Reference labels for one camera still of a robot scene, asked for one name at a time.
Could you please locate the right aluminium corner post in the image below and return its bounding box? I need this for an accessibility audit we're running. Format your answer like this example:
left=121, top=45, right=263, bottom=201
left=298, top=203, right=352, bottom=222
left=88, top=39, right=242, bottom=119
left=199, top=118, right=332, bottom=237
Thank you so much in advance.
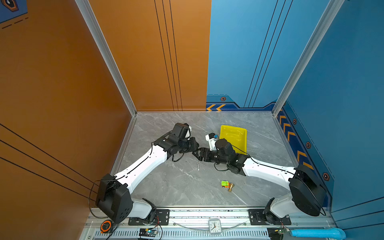
left=272, top=0, right=345, bottom=117

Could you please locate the left aluminium corner post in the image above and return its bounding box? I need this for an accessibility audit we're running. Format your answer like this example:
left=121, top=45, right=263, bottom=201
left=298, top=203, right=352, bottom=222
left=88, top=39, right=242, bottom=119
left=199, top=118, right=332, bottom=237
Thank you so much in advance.
left=75, top=0, right=137, bottom=117

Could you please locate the circuit board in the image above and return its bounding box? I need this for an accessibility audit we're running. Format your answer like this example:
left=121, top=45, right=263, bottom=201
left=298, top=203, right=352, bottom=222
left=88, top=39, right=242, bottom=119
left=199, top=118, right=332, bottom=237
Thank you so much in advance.
left=139, top=229, right=159, bottom=240
left=267, top=229, right=289, bottom=240

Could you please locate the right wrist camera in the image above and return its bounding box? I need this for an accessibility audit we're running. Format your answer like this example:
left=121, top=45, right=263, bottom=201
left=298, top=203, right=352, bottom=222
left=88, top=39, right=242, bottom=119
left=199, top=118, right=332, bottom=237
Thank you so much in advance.
left=206, top=133, right=219, bottom=151

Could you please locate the small brass fitting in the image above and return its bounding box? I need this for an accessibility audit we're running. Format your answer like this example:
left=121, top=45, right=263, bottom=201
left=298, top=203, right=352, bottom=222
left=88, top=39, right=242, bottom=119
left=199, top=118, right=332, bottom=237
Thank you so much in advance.
left=228, top=183, right=234, bottom=192

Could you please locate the orange black tape measure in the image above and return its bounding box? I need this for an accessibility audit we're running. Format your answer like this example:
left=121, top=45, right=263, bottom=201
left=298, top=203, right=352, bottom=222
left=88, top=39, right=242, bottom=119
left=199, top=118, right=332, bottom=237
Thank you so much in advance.
left=100, top=220, right=113, bottom=234

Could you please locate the right circuit board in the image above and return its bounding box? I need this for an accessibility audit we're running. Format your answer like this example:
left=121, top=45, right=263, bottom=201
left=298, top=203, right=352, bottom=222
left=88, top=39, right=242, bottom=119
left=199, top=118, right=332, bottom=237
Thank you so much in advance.
left=267, top=229, right=289, bottom=240

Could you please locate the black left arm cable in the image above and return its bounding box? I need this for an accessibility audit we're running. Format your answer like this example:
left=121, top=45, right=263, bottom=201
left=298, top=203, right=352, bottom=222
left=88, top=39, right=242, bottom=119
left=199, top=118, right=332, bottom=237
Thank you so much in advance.
left=88, top=140, right=157, bottom=219

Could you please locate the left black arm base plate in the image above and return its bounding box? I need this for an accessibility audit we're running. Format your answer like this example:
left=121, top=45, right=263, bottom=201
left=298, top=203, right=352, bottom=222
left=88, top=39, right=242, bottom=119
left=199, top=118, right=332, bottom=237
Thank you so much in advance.
left=128, top=209, right=170, bottom=226

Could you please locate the small white clock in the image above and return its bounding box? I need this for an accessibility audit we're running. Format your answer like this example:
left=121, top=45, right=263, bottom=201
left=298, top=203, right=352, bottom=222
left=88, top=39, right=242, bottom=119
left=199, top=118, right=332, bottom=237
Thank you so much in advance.
left=209, top=219, right=223, bottom=235

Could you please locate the left circuit board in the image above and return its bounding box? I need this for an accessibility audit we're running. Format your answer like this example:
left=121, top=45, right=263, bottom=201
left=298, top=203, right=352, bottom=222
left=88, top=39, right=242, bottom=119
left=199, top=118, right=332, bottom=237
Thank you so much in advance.
left=139, top=229, right=159, bottom=240

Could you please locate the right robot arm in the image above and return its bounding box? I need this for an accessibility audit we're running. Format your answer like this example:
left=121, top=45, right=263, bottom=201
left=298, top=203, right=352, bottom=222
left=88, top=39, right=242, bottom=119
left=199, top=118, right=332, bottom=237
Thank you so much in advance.
left=193, top=139, right=327, bottom=225

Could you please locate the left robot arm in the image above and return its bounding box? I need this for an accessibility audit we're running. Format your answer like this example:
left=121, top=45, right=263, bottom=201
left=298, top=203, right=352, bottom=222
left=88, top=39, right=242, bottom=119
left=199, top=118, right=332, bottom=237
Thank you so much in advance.
left=96, top=123, right=199, bottom=224

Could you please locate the aluminium front rail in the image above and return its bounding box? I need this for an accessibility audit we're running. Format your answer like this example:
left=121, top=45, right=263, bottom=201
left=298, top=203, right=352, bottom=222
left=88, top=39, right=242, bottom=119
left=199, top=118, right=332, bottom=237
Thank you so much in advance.
left=80, top=206, right=337, bottom=240

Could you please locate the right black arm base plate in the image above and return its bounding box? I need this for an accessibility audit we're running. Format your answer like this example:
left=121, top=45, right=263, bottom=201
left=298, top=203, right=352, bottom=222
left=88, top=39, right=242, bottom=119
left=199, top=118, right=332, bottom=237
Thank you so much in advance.
left=248, top=209, right=292, bottom=226

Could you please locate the yellow plastic bin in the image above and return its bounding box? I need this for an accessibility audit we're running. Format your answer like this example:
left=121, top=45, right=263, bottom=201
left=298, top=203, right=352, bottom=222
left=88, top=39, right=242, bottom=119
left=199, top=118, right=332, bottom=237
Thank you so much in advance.
left=220, top=125, right=248, bottom=154

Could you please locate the light blue tube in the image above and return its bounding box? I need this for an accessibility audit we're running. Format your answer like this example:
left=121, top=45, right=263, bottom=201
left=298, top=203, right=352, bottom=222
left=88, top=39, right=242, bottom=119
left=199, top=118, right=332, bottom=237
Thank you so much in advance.
left=290, top=228, right=347, bottom=240

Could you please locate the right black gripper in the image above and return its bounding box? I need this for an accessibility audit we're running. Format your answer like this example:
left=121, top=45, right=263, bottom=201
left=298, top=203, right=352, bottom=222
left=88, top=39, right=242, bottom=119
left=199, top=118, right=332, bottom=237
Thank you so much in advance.
left=191, top=147, right=230, bottom=166

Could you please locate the yellow green toy block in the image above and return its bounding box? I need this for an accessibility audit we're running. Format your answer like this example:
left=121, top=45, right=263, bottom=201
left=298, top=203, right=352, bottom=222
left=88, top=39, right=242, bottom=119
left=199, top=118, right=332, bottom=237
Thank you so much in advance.
left=221, top=181, right=230, bottom=188

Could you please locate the aluminium corner post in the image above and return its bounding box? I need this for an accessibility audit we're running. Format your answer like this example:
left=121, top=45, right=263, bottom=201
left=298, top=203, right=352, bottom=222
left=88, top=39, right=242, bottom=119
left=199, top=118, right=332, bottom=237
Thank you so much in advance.
left=75, top=0, right=137, bottom=117
left=272, top=0, right=345, bottom=117

